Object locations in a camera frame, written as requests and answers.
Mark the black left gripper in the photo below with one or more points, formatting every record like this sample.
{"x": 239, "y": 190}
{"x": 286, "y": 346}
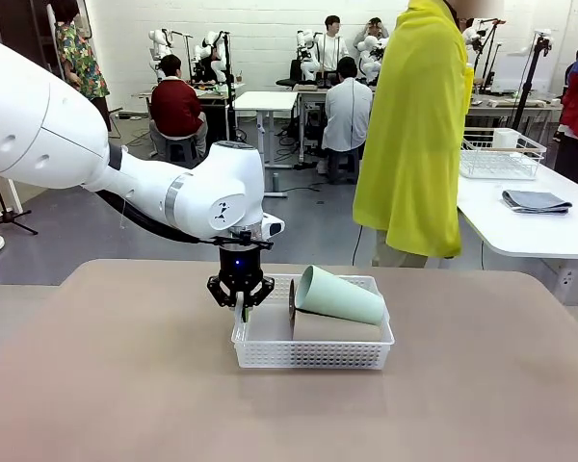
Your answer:
{"x": 241, "y": 264}

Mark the white perforated plastic basket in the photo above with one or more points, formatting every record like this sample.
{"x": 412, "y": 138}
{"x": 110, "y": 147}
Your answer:
{"x": 313, "y": 358}

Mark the pale green tall cup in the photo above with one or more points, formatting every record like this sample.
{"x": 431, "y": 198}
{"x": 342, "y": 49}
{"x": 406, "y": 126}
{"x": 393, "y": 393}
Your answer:
{"x": 342, "y": 300}

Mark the blue-grey cleaning cloth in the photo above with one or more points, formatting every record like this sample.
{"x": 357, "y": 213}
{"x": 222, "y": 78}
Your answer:
{"x": 534, "y": 201}

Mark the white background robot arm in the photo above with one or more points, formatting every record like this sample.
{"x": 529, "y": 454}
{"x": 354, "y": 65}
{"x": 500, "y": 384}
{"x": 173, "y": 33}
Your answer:
{"x": 159, "y": 45}
{"x": 307, "y": 55}
{"x": 370, "y": 55}
{"x": 211, "y": 55}

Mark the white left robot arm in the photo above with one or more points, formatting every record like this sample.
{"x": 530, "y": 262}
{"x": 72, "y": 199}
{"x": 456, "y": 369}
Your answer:
{"x": 38, "y": 115}

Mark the grey bottle on floor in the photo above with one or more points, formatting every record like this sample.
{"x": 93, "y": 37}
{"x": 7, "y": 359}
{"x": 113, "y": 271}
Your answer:
{"x": 275, "y": 182}

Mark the grey plastic stool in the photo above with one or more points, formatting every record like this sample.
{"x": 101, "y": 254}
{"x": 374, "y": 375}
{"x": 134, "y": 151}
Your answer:
{"x": 180, "y": 149}

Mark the white height-adjustable desk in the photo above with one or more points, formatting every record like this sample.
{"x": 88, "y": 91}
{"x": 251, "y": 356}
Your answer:
{"x": 265, "y": 101}

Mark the seated person in red sweater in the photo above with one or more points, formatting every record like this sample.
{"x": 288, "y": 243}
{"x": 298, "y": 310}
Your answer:
{"x": 176, "y": 106}

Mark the cluttered grey work desk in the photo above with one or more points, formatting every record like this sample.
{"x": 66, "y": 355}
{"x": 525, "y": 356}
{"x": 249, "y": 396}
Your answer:
{"x": 219, "y": 91}

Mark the seated person in lab coat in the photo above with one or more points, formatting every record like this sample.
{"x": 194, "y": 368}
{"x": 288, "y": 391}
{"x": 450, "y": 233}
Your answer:
{"x": 347, "y": 115}

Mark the black office chair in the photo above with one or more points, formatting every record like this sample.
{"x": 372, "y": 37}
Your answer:
{"x": 294, "y": 74}

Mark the person in yellow poncho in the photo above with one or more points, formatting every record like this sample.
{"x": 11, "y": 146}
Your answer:
{"x": 414, "y": 144}

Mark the black stand pole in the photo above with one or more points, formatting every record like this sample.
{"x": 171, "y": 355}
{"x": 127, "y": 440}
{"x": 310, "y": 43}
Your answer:
{"x": 227, "y": 62}

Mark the small black floor tripod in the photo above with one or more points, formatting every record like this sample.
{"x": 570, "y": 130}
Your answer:
{"x": 9, "y": 219}

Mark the black-haired person in white top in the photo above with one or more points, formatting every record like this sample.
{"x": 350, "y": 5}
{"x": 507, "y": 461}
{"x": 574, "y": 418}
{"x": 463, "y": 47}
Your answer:
{"x": 332, "y": 45}

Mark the person in floral dress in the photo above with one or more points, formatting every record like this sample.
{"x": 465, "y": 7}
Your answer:
{"x": 79, "y": 62}

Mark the person with hands on head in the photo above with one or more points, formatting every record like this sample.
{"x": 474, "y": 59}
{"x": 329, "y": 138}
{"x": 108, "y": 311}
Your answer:
{"x": 373, "y": 31}

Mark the white cup in rack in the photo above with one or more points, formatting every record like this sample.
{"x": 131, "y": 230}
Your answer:
{"x": 506, "y": 138}

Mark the rear wooden workbench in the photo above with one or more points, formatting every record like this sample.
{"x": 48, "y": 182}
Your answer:
{"x": 510, "y": 102}

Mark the thin black light tripod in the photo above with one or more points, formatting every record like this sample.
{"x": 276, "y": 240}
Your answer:
{"x": 486, "y": 53}

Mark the white board panel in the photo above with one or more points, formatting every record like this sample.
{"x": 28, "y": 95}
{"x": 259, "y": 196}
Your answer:
{"x": 510, "y": 72}

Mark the dark shelving unit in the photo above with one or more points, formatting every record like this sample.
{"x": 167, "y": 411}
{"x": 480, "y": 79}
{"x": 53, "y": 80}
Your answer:
{"x": 9, "y": 19}

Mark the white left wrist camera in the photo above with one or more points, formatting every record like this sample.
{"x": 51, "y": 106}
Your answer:
{"x": 274, "y": 226}

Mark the white metal rack frame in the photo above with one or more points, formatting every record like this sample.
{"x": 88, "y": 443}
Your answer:
{"x": 14, "y": 197}

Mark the black camera tripod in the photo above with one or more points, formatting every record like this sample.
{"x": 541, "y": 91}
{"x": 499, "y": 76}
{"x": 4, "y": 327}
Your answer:
{"x": 530, "y": 82}

